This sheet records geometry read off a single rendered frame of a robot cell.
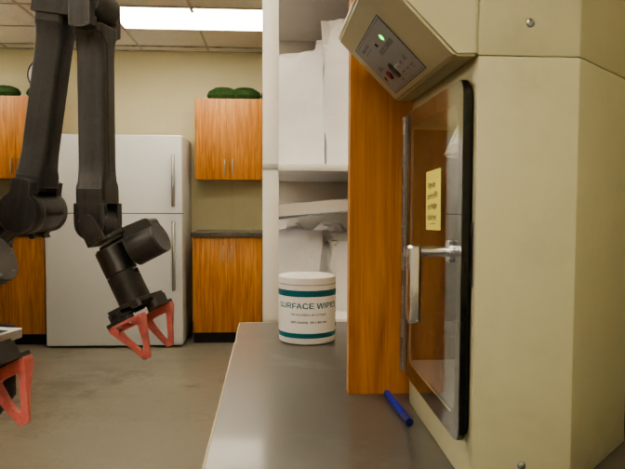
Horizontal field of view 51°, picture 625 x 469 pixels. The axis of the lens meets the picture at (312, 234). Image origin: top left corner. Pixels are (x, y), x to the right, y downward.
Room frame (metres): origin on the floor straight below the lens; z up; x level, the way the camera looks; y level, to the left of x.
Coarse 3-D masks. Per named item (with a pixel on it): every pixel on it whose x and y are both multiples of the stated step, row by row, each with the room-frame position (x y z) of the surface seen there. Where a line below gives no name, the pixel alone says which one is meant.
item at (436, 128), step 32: (448, 96) 0.76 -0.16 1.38; (416, 128) 0.93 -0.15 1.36; (448, 128) 0.76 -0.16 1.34; (416, 160) 0.93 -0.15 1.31; (448, 160) 0.76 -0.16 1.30; (416, 192) 0.93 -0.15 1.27; (448, 192) 0.75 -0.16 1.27; (416, 224) 0.92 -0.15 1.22; (448, 224) 0.75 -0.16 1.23; (448, 288) 0.75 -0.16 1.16; (448, 320) 0.75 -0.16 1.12; (416, 352) 0.91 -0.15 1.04; (448, 352) 0.74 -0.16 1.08; (416, 384) 0.91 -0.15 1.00; (448, 384) 0.74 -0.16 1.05; (448, 416) 0.74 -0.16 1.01
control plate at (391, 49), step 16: (368, 32) 0.85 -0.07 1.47; (384, 32) 0.81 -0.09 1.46; (368, 48) 0.91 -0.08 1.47; (384, 48) 0.86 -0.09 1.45; (400, 48) 0.81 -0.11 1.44; (368, 64) 0.97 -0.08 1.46; (384, 64) 0.91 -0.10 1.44; (400, 64) 0.85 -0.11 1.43; (416, 64) 0.81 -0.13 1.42; (384, 80) 0.97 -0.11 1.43; (400, 80) 0.91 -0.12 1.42
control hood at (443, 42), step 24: (360, 0) 0.79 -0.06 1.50; (384, 0) 0.73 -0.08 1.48; (408, 0) 0.69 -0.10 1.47; (432, 0) 0.69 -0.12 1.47; (456, 0) 0.69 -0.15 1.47; (360, 24) 0.86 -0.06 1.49; (408, 24) 0.73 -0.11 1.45; (432, 24) 0.69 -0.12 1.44; (456, 24) 0.69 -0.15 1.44; (432, 48) 0.73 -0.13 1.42; (456, 48) 0.69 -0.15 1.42; (432, 72) 0.79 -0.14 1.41; (408, 96) 0.96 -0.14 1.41
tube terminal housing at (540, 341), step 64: (512, 0) 0.70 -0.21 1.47; (576, 0) 0.70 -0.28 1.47; (512, 64) 0.70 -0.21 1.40; (576, 64) 0.70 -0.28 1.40; (512, 128) 0.70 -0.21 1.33; (576, 128) 0.70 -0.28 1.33; (512, 192) 0.70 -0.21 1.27; (576, 192) 0.70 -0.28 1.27; (512, 256) 0.70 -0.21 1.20; (576, 256) 0.70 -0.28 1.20; (512, 320) 0.70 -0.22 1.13; (576, 320) 0.71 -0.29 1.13; (512, 384) 0.70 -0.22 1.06; (576, 384) 0.71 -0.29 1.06; (448, 448) 0.78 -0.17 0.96; (512, 448) 0.70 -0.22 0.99; (576, 448) 0.71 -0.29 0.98
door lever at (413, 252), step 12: (408, 252) 0.74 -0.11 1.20; (420, 252) 0.74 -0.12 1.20; (432, 252) 0.74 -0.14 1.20; (444, 252) 0.74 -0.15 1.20; (408, 264) 0.74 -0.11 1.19; (420, 264) 0.74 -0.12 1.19; (408, 276) 0.74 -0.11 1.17; (420, 276) 0.74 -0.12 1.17; (408, 288) 0.74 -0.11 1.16; (420, 288) 0.74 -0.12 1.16; (408, 300) 0.73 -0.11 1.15; (408, 312) 0.73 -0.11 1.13
